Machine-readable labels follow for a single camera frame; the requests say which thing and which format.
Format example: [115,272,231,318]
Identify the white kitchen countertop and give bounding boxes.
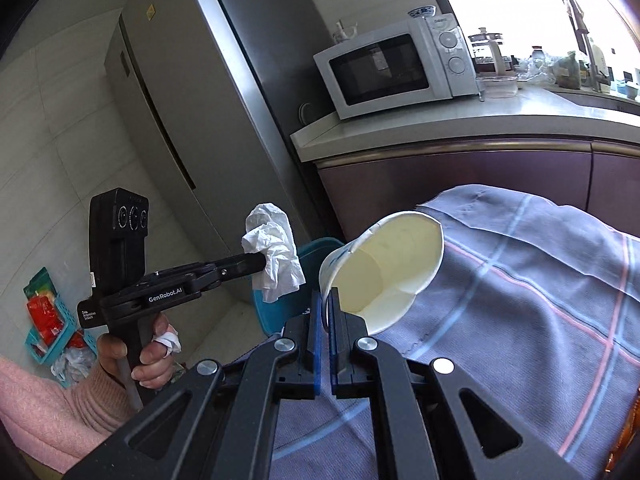
[292,87,639,166]

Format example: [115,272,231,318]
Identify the white microwave oven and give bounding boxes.
[314,13,478,119]

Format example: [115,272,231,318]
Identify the blue plaid tablecloth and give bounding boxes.
[269,183,640,480]

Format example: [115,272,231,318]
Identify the pink sleeved left forearm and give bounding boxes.
[1,358,134,474]

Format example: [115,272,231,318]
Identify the white tissue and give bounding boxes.
[241,203,306,304]

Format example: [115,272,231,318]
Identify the purple kitchen base cabinets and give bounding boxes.
[316,142,640,246]

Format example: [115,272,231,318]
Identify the teal plastic trash bin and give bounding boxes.
[250,237,346,337]

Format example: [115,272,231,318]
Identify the orange peel piece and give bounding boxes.
[604,399,639,474]

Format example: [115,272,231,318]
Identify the teal basket with packages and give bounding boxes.
[23,266,96,388]

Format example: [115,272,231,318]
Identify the grey steel refrigerator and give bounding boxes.
[103,0,331,306]

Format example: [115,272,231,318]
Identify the blue white bowl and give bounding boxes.
[408,4,437,18]

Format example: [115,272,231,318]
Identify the paper cup with blue dots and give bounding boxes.
[319,211,444,335]

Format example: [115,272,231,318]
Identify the person's left hand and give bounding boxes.
[96,333,175,390]

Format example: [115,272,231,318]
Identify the large kitchen window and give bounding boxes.
[447,0,639,79]

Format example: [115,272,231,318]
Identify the kitchen sink faucet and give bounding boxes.
[563,0,602,93]

